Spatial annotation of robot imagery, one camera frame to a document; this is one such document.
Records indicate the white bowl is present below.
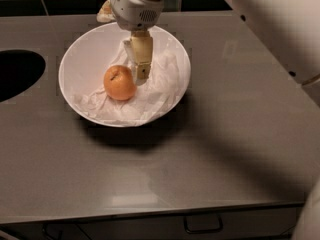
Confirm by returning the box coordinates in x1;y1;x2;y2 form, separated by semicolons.
59;23;191;127

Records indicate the orange fruit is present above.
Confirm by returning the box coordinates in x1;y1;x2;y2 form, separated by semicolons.
103;65;137;101

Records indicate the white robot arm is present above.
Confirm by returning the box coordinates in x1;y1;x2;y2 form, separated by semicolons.
97;0;320;102

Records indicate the black drawer handle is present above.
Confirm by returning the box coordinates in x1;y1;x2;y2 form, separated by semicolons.
183;214;224;234

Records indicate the white crumpled paper towel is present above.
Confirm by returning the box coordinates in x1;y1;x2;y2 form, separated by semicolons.
64;39;191;127

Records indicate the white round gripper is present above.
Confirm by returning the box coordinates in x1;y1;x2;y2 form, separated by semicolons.
96;0;164;86

